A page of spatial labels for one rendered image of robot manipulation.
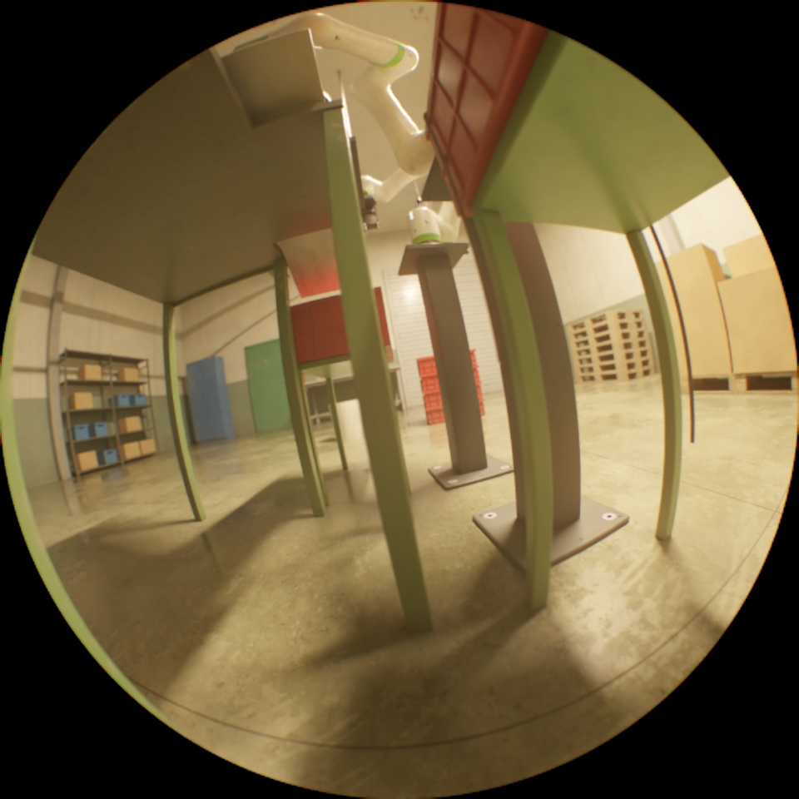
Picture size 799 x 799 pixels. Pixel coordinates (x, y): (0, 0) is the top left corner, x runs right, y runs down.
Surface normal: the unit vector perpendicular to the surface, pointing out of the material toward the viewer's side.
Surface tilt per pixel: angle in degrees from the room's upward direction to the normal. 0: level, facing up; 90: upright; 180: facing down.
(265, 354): 90
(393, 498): 90
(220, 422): 90
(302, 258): 150
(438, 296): 90
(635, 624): 0
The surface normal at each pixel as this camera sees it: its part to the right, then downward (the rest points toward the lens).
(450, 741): -0.18, -0.98
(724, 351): -0.98, 0.18
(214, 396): 0.03, 0.03
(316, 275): 0.16, 0.87
